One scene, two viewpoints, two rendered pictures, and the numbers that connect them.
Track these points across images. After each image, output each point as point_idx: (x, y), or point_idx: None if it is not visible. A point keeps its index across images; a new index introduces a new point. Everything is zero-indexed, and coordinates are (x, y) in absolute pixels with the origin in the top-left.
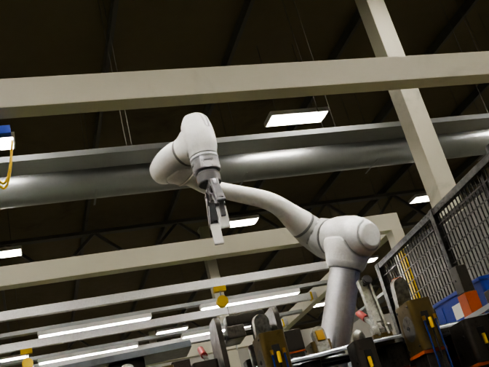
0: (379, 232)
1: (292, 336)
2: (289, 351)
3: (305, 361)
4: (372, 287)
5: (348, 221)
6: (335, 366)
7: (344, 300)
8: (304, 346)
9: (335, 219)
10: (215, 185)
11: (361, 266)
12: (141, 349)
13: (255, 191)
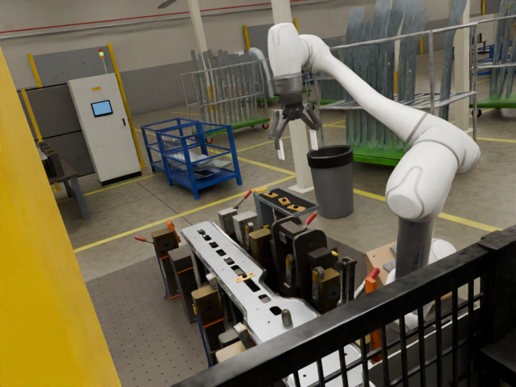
0: (416, 206)
1: (311, 259)
2: (309, 267)
3: (273, 296)
4: (348, 272)
5: (392, 175)
6: (315, 303)
7: (401, 238)
8: None
9: (405, 156)
10: (273, 119)
11: (414, 221)
12: (276, 206)
13: (355, 94)
